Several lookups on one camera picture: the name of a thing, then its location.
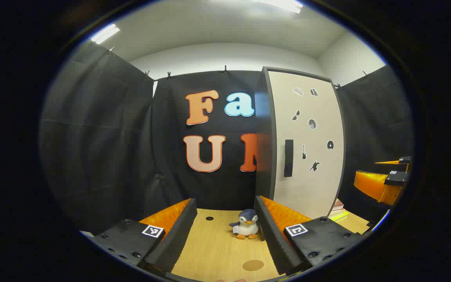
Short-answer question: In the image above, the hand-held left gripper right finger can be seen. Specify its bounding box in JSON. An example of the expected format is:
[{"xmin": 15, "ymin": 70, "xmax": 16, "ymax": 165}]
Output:
[{"xmin": 254, "ymin": 195, "xmax": 363, "ymax": 276}]

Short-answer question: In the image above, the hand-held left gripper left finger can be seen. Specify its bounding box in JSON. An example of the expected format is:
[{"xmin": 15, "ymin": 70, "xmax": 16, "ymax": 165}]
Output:
[{"xmin": 80, "ymin": 198, "xmax": 198, "ymax": 275}]

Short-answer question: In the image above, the white cabinet door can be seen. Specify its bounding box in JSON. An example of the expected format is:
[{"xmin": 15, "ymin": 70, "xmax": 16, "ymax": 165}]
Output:
[{"xmin": 267, "ymin": 68, "xmax": 346, "ymax": 220}]

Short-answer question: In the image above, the grey cabinet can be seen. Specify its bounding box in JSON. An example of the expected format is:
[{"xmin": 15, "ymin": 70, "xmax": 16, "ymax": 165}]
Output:
[{"xmin": 254, "ymin": 66, "xmax": 278, "ymax": 201}]

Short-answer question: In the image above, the penguin plush toy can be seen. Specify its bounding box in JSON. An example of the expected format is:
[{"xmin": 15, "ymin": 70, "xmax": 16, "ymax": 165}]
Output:
[{"xmin": 229, "ymin": 209, "xmax": 259, "ymax": 240}]

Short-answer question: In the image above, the black backdrop cloth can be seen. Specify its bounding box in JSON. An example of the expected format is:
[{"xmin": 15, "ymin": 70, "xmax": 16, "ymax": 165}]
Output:
[{"xmin": 40, "ymin": 41, "xmax": 413, "ymax": 235}]

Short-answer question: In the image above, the row of black cloth clips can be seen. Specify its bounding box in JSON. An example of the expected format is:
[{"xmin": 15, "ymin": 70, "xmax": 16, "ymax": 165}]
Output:
[{"xmin": 107, "ymin": 46, "xmax": 369, "ymax": 90}]

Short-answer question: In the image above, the long ceiling light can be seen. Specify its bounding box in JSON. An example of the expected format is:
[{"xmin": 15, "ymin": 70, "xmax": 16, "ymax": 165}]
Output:
[
  {"xmin": 91, "ymin": 24, "xmax": 121, "ymax": 45},
  {"xmin": 249, "ymin": 0, "xmax": 303, "ymax": 14}
]

